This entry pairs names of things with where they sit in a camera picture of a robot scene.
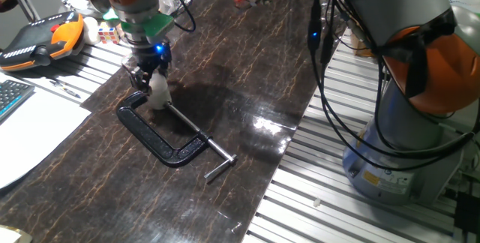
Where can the white translucent plastic jar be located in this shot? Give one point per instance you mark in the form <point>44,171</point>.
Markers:
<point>160,98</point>

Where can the white round object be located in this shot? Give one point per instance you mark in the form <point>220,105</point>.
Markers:
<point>91,31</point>

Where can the green flange adapter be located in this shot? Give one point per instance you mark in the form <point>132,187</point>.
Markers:
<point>159,25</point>

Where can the black C-clamp with steel screw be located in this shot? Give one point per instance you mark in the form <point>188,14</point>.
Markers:
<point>150,138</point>

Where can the white plastic bag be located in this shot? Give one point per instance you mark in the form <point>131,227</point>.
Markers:
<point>468,2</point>

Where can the dark brown marble pattern mat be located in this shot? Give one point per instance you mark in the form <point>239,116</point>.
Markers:
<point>225,85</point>

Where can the Rubik's cube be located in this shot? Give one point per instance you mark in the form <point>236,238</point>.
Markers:
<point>108,35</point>

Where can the black computer keyboard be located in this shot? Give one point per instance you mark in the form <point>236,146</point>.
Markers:
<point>13,95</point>

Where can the large white paper sheet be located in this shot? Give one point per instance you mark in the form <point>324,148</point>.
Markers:
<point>33,134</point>

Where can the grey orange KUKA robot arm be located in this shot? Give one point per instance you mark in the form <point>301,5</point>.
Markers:
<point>397,10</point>

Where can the gold foil box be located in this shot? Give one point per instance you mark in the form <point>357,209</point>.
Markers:
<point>15,235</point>

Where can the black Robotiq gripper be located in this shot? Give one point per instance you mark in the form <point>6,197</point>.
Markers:
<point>152,53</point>

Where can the dark pen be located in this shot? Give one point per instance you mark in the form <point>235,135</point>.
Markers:
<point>65,90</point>

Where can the tiny white plastic bit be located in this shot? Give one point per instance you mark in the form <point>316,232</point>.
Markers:
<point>317,202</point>

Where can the orange black teach pendant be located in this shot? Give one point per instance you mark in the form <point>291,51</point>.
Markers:
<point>41,44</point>

